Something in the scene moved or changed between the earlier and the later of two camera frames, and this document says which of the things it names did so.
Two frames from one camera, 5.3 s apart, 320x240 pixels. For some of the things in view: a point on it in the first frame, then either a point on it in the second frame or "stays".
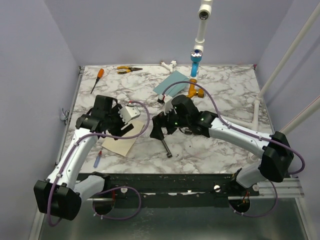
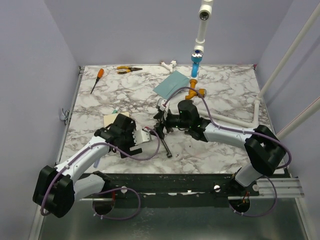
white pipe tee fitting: (170, 67) stays
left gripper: (119, 131) → (127, 149)
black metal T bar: (169, 154) stays
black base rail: (171, 190) stays
